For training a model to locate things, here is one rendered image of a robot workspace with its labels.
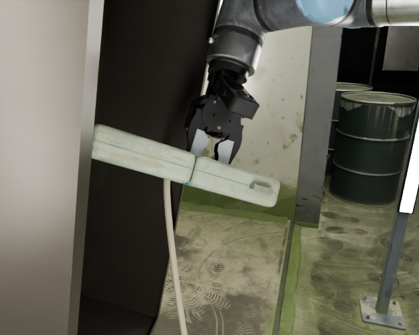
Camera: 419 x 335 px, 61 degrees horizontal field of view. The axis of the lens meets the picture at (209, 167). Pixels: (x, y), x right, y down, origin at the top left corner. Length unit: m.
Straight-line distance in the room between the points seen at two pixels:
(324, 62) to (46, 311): 2.21
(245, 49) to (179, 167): 0.23
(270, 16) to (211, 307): 1.59
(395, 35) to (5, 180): 7.15
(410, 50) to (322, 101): 4.98
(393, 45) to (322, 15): 6.76
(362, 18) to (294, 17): 0.14
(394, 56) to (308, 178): 4.94
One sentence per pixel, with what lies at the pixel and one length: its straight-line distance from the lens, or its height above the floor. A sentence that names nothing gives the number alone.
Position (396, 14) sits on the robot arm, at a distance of 0.66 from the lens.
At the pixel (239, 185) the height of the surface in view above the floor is 1.14.
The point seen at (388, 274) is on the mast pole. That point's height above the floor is 0.26.
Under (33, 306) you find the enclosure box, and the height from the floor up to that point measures 1.05.
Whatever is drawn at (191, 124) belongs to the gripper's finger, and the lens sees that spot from 0.57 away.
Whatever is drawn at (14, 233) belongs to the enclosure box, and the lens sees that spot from 0.45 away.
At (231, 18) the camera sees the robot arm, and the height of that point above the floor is 1.38.
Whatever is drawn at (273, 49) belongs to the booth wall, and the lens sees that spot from 2.47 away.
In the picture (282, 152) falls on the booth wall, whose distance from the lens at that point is 2.58.
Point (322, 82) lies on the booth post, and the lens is 2.46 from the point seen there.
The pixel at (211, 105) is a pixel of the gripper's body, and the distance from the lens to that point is 0.58.
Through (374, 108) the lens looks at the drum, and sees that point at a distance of 3.00.
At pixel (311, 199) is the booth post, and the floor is 0.23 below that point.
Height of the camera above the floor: 1.36
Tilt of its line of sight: 21 degrees down
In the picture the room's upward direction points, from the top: straight up
